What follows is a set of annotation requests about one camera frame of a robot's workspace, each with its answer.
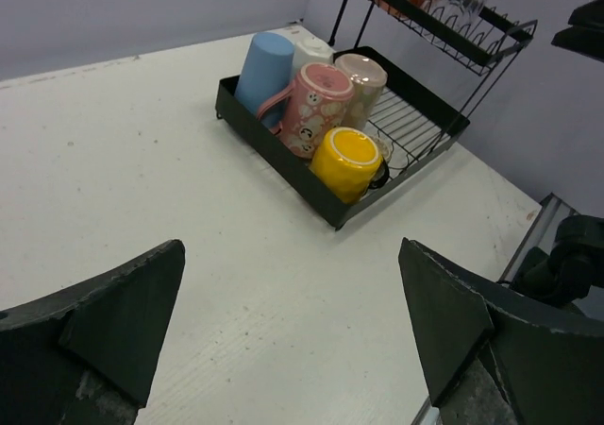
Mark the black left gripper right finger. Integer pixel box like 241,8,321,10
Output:
398,239,603,424

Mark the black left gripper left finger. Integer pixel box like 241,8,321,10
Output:
1,240,185,424

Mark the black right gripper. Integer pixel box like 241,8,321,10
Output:
551,0,604,61

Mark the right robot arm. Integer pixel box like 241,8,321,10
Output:
497,0,603,315

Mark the black two-tier dish rack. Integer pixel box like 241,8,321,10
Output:
215,0,537,230

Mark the small speckled glass cup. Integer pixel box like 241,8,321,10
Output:
369,135,394,163

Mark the yellow ceramic mug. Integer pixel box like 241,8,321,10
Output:
310,127,390,205

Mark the pink smiley face mug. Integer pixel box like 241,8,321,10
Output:
256,62,354,160

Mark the white ceramic cup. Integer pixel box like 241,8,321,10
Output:
293,37,333,73

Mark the light blue plastic cup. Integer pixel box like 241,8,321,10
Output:
234,32,294,116

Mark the aluminium mounting rail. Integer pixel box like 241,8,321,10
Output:
498,193,579,283

